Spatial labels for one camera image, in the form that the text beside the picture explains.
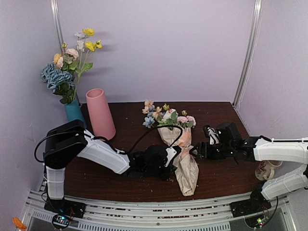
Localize artificial flowers in teal vase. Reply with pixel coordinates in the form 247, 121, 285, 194
40, 28, 103, 104

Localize pink tall vase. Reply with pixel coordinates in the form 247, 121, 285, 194
86, 89, 116, 140

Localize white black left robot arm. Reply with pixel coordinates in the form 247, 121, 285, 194
43, 119, 181, 214

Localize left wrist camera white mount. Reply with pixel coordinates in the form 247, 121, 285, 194
164, 145, 182, 167

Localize floral ceramic mug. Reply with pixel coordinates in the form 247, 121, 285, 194
255, 160, 282, 181

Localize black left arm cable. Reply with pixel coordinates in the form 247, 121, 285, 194
128, 125, 184, 154

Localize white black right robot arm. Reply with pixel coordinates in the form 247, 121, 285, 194
190, 136, 308, 213

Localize beige pink wrapping paper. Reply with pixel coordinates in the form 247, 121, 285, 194
158, 128, 199, 196

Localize flower bunch pink blue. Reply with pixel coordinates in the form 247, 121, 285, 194
142, 100, 196, 128

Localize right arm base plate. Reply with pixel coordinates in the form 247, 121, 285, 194
230, 199, 271, 218

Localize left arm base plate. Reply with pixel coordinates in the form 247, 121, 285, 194
44, 199, 86, 218

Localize teal frosted vase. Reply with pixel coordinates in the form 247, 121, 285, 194
64, 99, 87, 128

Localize orange object at corner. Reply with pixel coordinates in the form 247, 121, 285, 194
13, 217, 27, 231

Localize right aluminium frame post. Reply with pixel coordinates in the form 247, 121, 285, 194
232, 0, 264, 110

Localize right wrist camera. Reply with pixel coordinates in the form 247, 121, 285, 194
203, 122, 242, 145

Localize aluminium frame post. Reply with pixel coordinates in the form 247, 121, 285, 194
232, 0, 264, 110
50, 0, 64, 53

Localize left aluminium frame post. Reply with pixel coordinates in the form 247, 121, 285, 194
50, 0, 64, 53

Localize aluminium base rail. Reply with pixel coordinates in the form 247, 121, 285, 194
20, 189, 295, 231

